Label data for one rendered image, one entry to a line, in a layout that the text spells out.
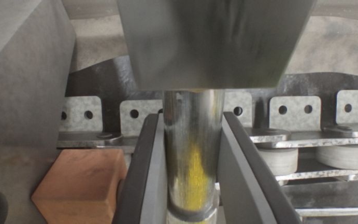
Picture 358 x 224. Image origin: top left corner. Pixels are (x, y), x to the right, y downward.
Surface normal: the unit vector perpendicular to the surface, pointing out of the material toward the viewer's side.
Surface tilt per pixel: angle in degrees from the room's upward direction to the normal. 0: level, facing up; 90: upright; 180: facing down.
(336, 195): 0
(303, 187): 0
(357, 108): 1
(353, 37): 49
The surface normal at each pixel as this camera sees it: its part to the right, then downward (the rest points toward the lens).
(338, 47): 0.00, 0.47
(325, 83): 0.00, 0.09
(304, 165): -0.03, -1.00
